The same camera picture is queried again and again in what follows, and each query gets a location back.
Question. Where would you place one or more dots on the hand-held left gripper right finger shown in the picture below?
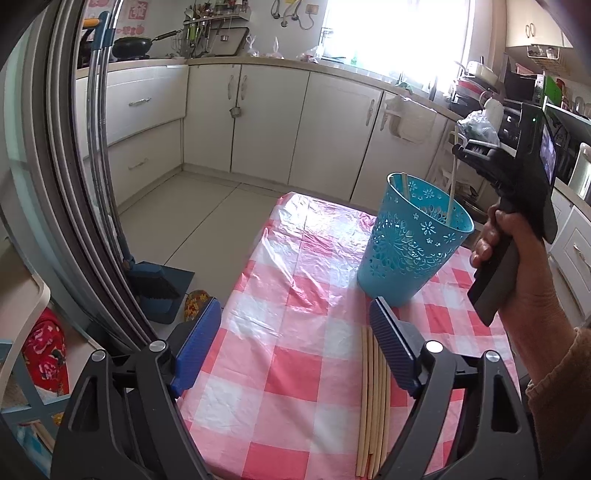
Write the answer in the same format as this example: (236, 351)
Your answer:
(392, 344)

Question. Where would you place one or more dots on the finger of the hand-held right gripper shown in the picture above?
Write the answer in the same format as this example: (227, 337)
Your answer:
(478, 148)

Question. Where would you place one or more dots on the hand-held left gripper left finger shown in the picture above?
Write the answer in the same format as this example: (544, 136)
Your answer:
(205, 341)

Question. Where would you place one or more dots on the wooden chopstick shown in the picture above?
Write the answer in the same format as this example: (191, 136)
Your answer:
(451, 184)
(379, 429)
(404, 184)
(386, 415)
(360, 438)
(374, 438)

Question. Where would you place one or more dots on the blue perforated plastic basket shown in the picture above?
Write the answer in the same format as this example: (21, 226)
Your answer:
(415, 258)

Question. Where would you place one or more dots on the person's right forearm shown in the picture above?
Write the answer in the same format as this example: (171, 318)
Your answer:
(554, 378)

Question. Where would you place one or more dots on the person's right hand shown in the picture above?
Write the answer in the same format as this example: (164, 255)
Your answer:
(517, 249)

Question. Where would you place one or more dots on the plastic bag of greens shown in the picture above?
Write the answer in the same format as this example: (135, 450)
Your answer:
(480, 124)

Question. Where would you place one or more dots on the white plastic shelf rack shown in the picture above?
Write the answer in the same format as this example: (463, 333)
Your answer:
(450, 152)

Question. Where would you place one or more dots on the floral slipper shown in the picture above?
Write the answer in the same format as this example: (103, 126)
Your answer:
(196, 304)

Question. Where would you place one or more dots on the white kettle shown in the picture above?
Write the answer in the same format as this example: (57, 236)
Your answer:
(581, 170)

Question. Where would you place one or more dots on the black microwave oven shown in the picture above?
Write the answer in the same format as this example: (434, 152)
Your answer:
(570, 134)

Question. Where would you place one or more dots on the white plastic hanging bin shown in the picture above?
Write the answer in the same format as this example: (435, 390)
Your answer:
(411, 120)

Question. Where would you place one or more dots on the pink checkered plastic tablecloth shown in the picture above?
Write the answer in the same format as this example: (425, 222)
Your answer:
(277, 369)

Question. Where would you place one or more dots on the bright window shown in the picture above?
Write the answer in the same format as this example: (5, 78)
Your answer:
(397, 32)

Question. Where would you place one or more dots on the red floral cloth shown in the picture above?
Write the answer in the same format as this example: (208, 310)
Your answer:
(44, 355)

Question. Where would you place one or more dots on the white side shelf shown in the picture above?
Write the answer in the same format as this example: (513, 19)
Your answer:
(27, 295)

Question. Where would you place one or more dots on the cream kitchen cabinets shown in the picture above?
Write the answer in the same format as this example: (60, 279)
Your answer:
(268, 120)

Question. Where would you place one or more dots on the clear tied plastic bag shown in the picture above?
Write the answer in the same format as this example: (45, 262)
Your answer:
(251, 48)
(274, 50)

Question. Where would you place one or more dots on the small hanging metal strainer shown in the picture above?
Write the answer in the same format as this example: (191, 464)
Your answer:
(236, 112)

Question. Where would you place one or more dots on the grey refrigerator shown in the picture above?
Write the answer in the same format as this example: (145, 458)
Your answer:
(51, 138)

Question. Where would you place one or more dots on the metal baking tray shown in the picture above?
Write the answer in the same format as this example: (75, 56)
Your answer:
(228, 41)

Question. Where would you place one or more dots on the small black wok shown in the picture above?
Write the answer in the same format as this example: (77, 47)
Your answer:
(90, 50)

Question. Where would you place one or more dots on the cream upper wall cabinet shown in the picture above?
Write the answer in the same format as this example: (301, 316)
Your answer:
(535, 23)

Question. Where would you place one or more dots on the wall utensil rack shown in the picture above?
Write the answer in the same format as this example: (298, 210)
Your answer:
(203, 23)

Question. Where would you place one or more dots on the red wall stickers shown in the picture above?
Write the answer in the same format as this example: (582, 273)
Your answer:
(129, 14)

